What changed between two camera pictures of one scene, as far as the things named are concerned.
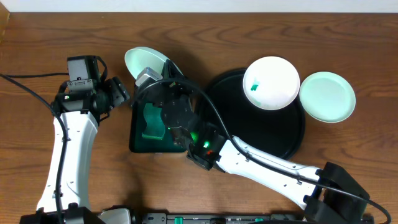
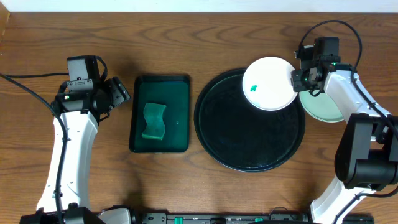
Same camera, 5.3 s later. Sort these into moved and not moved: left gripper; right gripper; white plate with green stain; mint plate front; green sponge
Moved: right gripper; mint plate front
Not moved: left gripper; green sponge; white plate with green stain
